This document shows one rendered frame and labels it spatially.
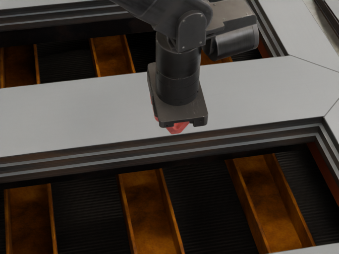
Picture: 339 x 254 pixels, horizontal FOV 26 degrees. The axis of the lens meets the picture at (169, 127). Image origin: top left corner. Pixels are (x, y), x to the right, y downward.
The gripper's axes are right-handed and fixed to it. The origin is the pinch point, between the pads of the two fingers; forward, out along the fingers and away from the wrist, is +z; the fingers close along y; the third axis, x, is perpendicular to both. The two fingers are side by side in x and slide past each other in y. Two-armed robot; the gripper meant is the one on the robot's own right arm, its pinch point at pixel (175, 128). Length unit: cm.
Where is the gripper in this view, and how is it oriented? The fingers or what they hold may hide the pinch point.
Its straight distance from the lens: 105.2
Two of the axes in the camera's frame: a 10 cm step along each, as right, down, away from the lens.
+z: -0.2, 5.8, 8.1
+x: -9.8, 1.4, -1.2
